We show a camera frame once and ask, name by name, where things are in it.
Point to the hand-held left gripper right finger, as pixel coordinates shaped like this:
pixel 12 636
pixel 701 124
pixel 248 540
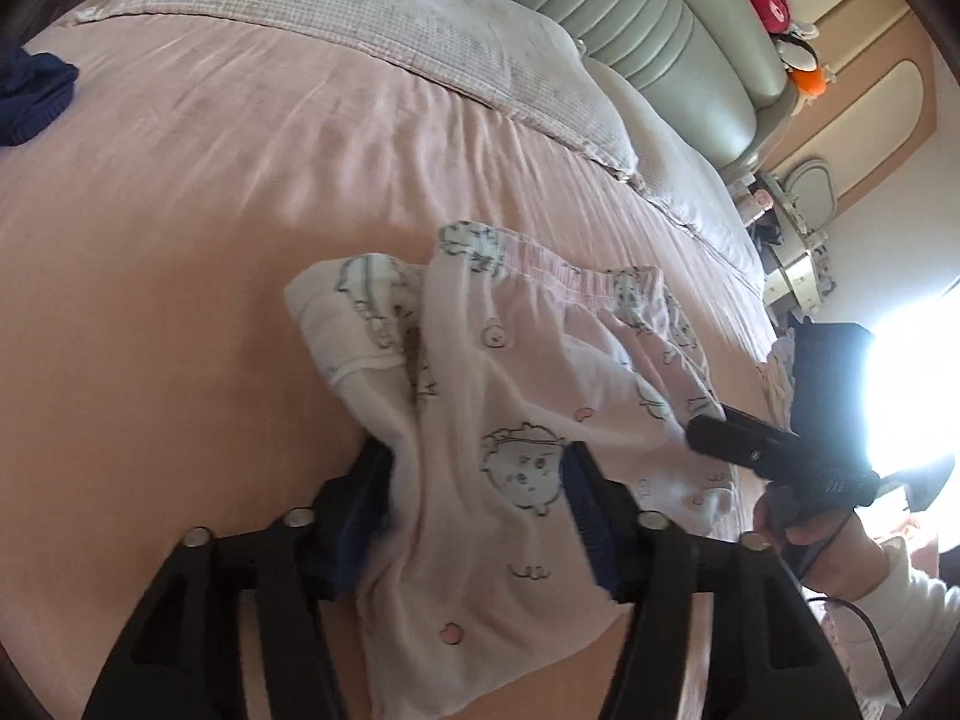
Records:
pixel 592 525

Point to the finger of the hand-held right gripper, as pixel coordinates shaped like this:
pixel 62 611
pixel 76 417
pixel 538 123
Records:
pixel 739 442

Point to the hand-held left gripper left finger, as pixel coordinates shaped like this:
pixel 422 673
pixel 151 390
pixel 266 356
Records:
pixel 360 517

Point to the pink printed pajama pants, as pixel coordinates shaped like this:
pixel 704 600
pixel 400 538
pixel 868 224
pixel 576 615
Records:
pixel 487 390

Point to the person's right hand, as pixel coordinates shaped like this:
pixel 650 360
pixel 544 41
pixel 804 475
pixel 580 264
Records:
pixel 825 547

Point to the pink ruffled cloth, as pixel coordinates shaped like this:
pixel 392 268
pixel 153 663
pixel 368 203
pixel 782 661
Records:
pixel 776 382

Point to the white vanity table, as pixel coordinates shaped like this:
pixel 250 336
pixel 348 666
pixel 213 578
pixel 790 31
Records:
pixel 795 262

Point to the orange plush toy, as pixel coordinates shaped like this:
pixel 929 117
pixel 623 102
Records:
pixel 810 80

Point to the pink bed sheet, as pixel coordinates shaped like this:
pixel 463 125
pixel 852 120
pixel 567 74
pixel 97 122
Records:
pixel 187 240

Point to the white and black plush toy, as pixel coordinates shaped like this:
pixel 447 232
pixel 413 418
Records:
pixel 796 49

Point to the padded grey headboard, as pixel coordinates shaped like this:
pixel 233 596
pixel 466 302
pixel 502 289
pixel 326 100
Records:
pixel 675 37

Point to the red plush toy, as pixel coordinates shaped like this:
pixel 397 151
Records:
pixel 769 7

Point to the navy blue cloth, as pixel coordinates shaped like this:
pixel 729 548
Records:
pixel 34 97

